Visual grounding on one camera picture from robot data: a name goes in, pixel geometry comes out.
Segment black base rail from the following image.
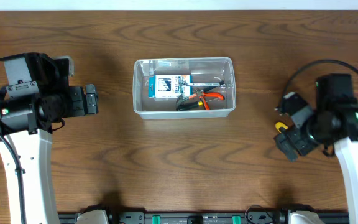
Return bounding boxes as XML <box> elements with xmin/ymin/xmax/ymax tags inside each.
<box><xmin>58</xmin><ymin>206</ymin><xmax>349</xmax><ymax>224</ymax></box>

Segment clear plastic container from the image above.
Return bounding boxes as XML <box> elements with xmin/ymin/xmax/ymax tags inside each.
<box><xmin>132</xmin><ymin>57</ymin><xmax>236</xmax><ymax>119</ymax></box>

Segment silver ratchet wrench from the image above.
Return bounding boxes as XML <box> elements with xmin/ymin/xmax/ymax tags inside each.
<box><xmin>178</xmin><ymin>80</ymin><xmax>225</xmax><ymax>88</ymax></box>

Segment blue white screwdriver set box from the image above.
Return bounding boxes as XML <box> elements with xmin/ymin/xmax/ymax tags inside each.
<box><xmin>149</xmin><ymin>75</ymin><xmax>192</xmax><ymax>98</ymax></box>

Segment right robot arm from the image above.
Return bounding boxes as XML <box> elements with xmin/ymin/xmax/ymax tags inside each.
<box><xmin>274</xmin><ymin>74</ymin><xmax>358</xmax><ymax>223</ymax></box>

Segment small black handled hammer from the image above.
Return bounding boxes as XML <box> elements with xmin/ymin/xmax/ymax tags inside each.
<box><xmin>175</xmin><ymin>80</ymin><xmax>225</xmax><ymax>110</ymax></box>

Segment slim black yellow screwdriver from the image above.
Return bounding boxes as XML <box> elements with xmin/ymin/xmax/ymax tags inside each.
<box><xmin>176</xmin><ymin>99</ymin><xmax>215</xmax><ymax>111</ymax></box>

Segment stubby yellow black screwdriver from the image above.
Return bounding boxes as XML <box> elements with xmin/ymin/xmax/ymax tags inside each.
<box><xmin>275</xmin><ymin>121</ymin><xmax>288</xmax><ymax>133</ymax></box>

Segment orange handled cutting pliers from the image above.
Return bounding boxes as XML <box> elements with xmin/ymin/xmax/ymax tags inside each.
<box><xmin>195</xmin><ymin>90</ymin><xmax>224</xmax><ymax>110</ymax></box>

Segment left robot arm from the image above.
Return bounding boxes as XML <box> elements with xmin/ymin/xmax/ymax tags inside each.
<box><xmin>0</xmin><ymin>52</ymin><xmax>99</xmax><ymax>223</ymax></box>

